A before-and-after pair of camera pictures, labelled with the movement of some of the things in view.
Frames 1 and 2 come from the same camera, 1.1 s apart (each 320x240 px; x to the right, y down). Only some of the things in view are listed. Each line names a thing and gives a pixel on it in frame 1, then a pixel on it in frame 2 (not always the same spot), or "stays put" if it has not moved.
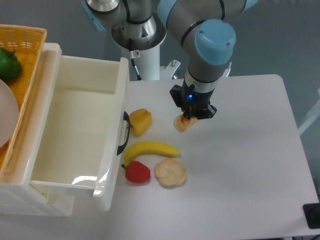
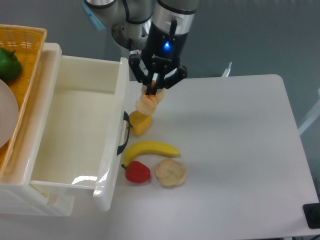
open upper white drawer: x=72 y=135 stays put
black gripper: x=193 y=103 to x=163 y=51
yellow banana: x=149 y=147 stays put
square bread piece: x=181 y=124 to x=147 y=103
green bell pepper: x=11 y=68 stays put
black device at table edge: x=312 y=212 stays put
